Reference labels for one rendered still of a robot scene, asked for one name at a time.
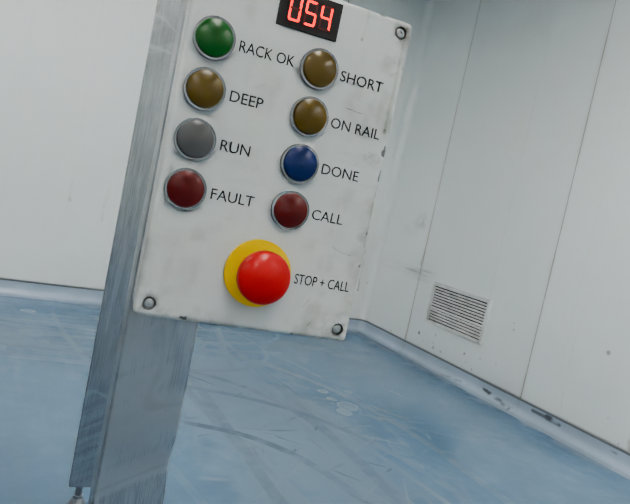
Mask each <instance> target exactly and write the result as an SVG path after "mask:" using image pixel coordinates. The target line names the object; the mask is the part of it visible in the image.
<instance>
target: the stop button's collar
mask: <svg viewBox="0 0 630 504"><path fill-rule="evenodd" d="M262 250H266V251H271V252H274V253H276V254H278V255H280V256H281V257H282V258H283V259H284V260H285V261H286V263H287V264H288V266H289V269H290V273H291V266H290V262H289V259H288V257H287V255H286V254H285V252H284V251H283V250H282V249H281V248H280V247H279V246H277V245H276V244H274V243H272V242H270V241H267V240H262V239H254V240H249V241H246V242H244V243H242V244H240V245H239V246H237V247H236V248H235V249H234V250H233V251H232V252H231V253H230V255H229V256H228V258H227V260H226V263H225V266H224V273H223V274H224V282H225V285H226V288H227V290H228V291H229V293H230V294H231V296H232V297H233V298H234V299H235V300H237V301H238V302H240V303H242V304H244V305H246V306H251V307H261V306H266V305H258V304H254V303H252V302H250V301H248V300H247V299H246V298H245V297H244V296H243V295H242V294H241V293H240V291H239V289H238V286H237V282H236V276H237V271H238V268H239V266H240V264H241V262H242V261H243V260H244V259H245V258H246V257H247V256H248V255H250V254H252V253H254V252H257V251H262Z"/></svg>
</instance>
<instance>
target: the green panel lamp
mask: <svg viewBox="0 0 630 504"><path fill-rule="evenodd" d="M196 42H197V45H198V47H199V48H200V50H201V51H202V52H203V53H204V54H206V55H208V56H210V57H214V58H219V57H223V56H225V55H226V54H228V53H229V52H230V50H231V49H232V47H233V43H234V36H233V32H232V30H231V28H230V27H229V25H228V24H227V23H226V22H224V21H223V20H221V19H219V18H207V19H205V20H203V21H202V22H201V23H200V24H199V25H198V27H197V30H196Z"/></svg>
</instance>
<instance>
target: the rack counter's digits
mask: <svg viewBox="0 0 630 504"><path fill-rule="evenodd" d="M335 10H336V7H334V6H331V5H328V4H325V3H322V2H319V1H316V0H289V3H288V8H287V13H286V18H285V20H288V21H291V22H294V23H297V24H300V25H303V26H306V27H309V28H313V29H316V30H319V31H322V32H325V33H328V34H331V29H332V24H333V19H334V15H335Z"/></svg>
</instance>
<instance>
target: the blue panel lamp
mask: <svg viewBox="0 0 630 504"><path fill-rule="evenodd" d="M283 166H284V170H285V172H286V174H287V175H288V177H290V178H291V179H292V180H294V181H298V182H302V181H306V180H308V179H310V178H311V177H312V176H313V175H314V173H315V172H316V169H317V159H316V156H315V154H314V153H313V151H312V150H311V149H309V148H308V147H305V146H295V147H293V148H291V149H290V150H289V151H288V152H287V153H286V155H285V157H284V161H283Z"/></svg>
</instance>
